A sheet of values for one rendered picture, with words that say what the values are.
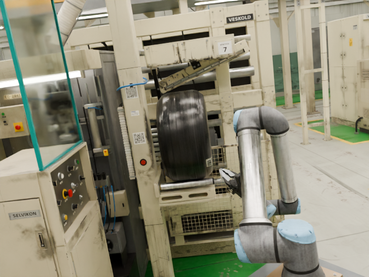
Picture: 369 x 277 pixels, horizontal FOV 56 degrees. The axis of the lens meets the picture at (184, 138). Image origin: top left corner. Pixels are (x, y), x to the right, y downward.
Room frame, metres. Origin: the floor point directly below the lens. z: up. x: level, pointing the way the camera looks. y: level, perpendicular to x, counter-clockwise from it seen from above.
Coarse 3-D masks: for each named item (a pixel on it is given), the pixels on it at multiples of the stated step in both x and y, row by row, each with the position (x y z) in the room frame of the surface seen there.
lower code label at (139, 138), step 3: (138, 132) 2.15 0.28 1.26; (141, 132) 2.14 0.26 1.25; (135, 135) 2.15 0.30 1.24; (138, 135) 2.15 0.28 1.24; (141, 135) 2.14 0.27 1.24; (144, 135) 2.14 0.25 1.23; (135, 138) 2.15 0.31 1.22; (138, 138) 2.15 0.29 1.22; (141, 138) 2.14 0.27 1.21; (144, 138) 2.14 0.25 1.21; (135, 141) 2.15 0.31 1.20; (138, 141) 2.15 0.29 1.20; (141, 141) 2.15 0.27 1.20; (144, 141) 2.14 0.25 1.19; (135, 144) 2.15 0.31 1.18
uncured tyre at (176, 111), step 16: (176, 96) 2.11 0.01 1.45; (192, 96) 2.08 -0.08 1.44; (160, 112) 2.03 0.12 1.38; (176, 112) 2.00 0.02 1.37; (192, 112) 1.98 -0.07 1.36; (160, 128) 1.98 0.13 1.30; (176, 128) 1.95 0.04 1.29; (192, 128) 1.94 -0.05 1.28; (208, 128) 2.00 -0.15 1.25; (160, 144) 1.96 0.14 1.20; (176, 144) 1.93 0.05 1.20; (192, 144) 1.92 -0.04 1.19; (208, 144) 1.95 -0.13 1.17; (176, 160) 1.94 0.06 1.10; (192, 160) 1.93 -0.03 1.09; (176, 176) 2.01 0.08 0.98; (192, 176) 2.02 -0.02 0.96
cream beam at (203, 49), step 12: (216, 36) 2.37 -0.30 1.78; (228, 36) 2.37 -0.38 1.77; (144, 48) 2.40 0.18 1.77; (156, 48) 2.39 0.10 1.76; (168, 48) 2.39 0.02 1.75; (180, 48) 2.38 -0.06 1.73; (192, 48) 2.38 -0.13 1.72; (204, 48) 2.37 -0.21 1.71; (216, 48) 2.37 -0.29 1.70; (156, 60) 2.40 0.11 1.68; (168, 60) 2.39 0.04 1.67; (180, 60) 2.39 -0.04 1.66; (192, 60) 2.38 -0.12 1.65
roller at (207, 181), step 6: (186, 180) 2.08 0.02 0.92; (192, 180) 2.07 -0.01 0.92; (198, 180) 2.06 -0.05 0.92; (204, 180) 2.05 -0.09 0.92; (210, 180) 2.05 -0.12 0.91; (162, 186) 2.06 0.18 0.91; (168, 186) 2.06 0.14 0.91; (174, 186) 2.06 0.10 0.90; (180, 186) 2.05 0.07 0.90; (186, 186) 2.05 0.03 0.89; (192, 186) 2.05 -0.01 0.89
